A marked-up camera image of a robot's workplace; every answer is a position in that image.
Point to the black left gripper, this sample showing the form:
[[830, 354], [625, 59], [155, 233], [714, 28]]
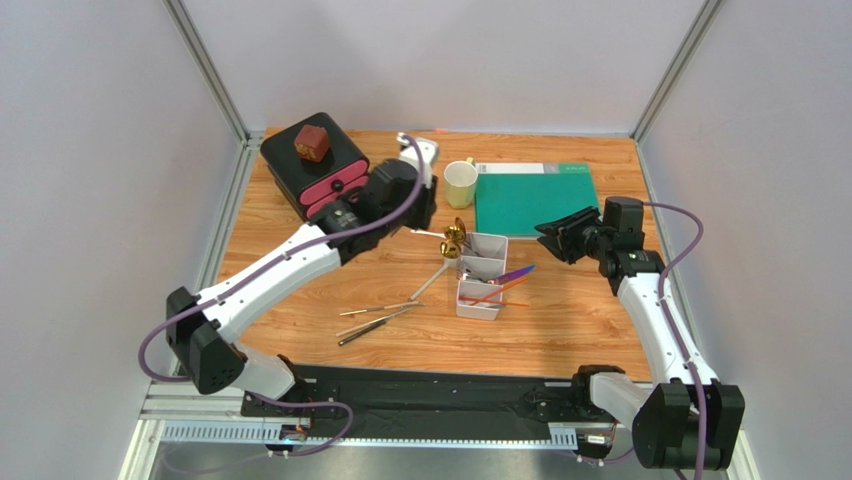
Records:
[[427, 198]]

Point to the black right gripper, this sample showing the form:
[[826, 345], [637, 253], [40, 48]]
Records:
[[570, 235]]

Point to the iridescent purple knife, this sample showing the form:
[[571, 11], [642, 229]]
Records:
[[512, 275]]

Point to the white compartment organizer box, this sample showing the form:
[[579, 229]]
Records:
[[485, 255]]

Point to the silver fork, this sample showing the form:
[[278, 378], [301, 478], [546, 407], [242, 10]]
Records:
[[466, 274]]

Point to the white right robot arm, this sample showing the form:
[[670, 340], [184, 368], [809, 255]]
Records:
[[690, 420]]

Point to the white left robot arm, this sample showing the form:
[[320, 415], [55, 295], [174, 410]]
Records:
[[205, 328]]

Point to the white ceramic spoon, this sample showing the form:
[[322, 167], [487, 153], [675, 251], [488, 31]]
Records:
[[428, 233]]

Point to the pale yellow mug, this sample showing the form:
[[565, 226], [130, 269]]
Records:
[[461, 179]]

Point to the green notebook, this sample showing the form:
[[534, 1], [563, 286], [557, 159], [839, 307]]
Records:
[[511, 199]]

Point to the black pink drawer box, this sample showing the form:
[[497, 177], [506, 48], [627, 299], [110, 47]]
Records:
[[308, 186]]

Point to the red brown cube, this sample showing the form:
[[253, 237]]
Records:
[[312, 143]]

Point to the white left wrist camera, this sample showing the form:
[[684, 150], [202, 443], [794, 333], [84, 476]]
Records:
[[418, 151]]

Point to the white handled ladle spoon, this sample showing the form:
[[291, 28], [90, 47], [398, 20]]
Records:
[[448, 265]]

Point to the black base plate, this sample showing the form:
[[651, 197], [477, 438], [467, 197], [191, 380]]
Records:
[[409, 405]]

